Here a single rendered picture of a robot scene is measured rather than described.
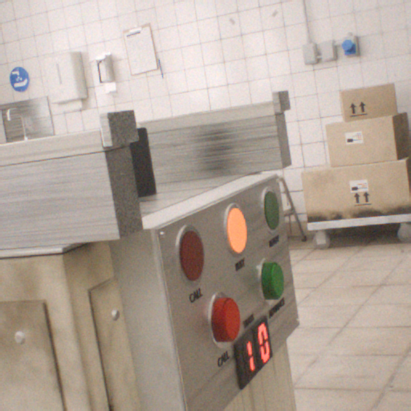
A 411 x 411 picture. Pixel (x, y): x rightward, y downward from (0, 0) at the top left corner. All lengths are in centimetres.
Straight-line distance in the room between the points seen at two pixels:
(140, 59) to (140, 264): 494
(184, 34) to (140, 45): 35
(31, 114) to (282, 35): 209
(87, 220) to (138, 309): 7
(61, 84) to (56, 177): 521
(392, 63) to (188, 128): 406
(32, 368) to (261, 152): 32
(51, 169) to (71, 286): 7
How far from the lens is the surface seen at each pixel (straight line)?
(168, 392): 47
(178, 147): 71
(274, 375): 71
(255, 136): 68
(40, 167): 43
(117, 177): 41
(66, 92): 561
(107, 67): 544
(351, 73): 480
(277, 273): 60
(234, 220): 55
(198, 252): 49
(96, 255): 45
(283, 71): 493
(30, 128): 596
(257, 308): 59
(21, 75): 598
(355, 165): 435
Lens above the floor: 90
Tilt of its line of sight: 8 degrees down
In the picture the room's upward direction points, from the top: 9 degrees counter-clockwise
